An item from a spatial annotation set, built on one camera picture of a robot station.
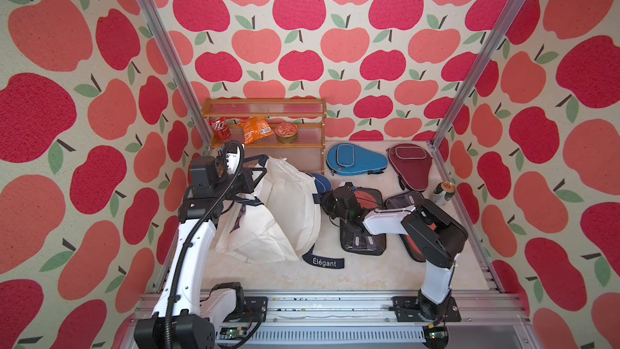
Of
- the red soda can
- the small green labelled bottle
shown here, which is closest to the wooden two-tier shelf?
the red soda can

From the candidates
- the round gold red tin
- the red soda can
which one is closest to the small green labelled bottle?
the round gold red tin

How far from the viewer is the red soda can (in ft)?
3.13
